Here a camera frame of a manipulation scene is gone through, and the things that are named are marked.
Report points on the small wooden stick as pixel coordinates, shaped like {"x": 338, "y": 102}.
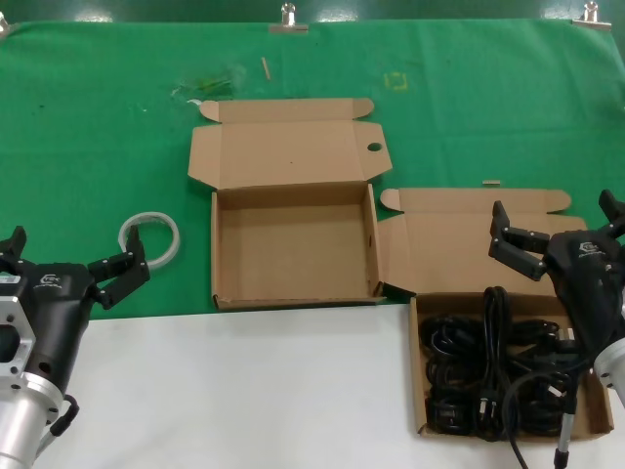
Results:
{"x": 265, "y": 68}

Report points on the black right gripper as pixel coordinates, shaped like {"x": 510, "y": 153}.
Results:
{"x": 591, "y": 288}

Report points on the empty open cardboard box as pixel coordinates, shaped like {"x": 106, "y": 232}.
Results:
{"x": 293, "y": 146}

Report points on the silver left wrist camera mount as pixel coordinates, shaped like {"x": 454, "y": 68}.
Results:
{"x": 12, "y": 332}

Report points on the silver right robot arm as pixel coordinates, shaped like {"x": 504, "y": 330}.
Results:
{"x": 612, "y": 371}

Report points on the silver binder clip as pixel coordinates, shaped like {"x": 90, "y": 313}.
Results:
{"x": 288, "y": 28}
{"x": 591, "y": 23}

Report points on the green table cloth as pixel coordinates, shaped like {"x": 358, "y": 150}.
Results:
{"x": 73, "y": 122}

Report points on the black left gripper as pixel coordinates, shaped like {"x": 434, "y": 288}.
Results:
{"x": 58, "y": 312}

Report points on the clear tape roll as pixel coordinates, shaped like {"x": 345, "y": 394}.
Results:
{"x": 146, "y": 216}

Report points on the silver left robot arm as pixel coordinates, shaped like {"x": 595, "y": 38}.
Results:
{"x": 24, "y": 420}

